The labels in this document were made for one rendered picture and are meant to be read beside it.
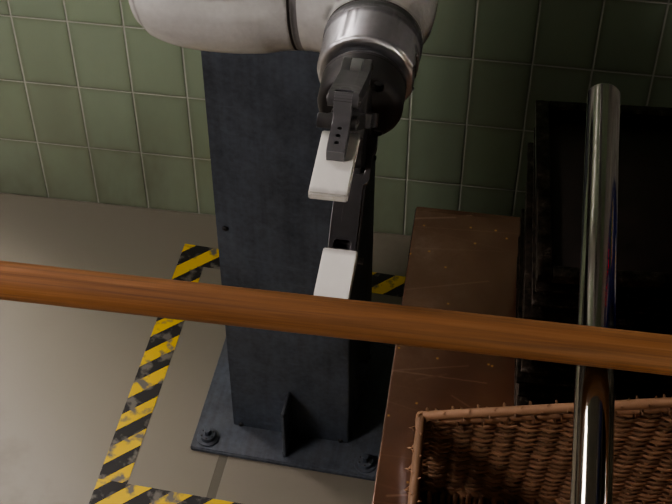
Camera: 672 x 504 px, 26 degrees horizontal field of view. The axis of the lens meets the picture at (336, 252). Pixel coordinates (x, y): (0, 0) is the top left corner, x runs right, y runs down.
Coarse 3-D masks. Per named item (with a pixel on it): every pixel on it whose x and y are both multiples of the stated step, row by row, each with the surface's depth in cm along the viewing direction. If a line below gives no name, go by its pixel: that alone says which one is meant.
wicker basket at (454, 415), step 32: (416, 416) 160; (448, 416) 159; (480, 416) 159; (512, 416) 158; (544, 416) 157; (640, 416) 156; (416, 448) 157; (448, 448) 165; (480, 448) 163; (512, 448) 163; (544, 448) 162; (640, 448) 160; (416, 480) 154; (448, 480) 169; (480, 480) 168; (512, 480) 167; (544, 480) 167; (640, 480) 164
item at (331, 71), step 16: (336, 64) 125; (384, 64) 125; (384, 80) 124; (400, 80) 126; (320, 96) 126; (368, 96) 122; (384, 96) 124; (400, 96) 125; (368, 112) 123; (384, 112) 126; (400, 112) 126; (384, 128) 127
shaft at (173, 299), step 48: (0, 288) 112; (48, 288) 111; (96, 288) 111; (144, 288) 110; (192, 288) 110; (240, 288) 110; (336, 336) 110; (384, 336) 109; (432, 336) 108; (480, 336) 107; (528, 336) 107; (576, 336) 107; (624, 336) 107
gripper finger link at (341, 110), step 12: (336, 96) 112; (348, 96) 112; (336, 108) 112; (348, 108) 112; (336, 120) 113; (348, 120) 113; (336, 132) 112; (348, 132) 112; (336, 144) 111; (336, 156) 111
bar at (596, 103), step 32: (608, 96) 129; (608, 128) 127; (608, 160) 124; (608, 192) 121; (608, 224) 119; (608, 256) 117; (608, 288) 114; (608, 320) 112; (576, 384) 109; (608, 384) 108; (576, 416) 107; (608, 416) 106; (576, 448) 105; (608, 448) 104; (576, 480) 103; (608, 480) 103
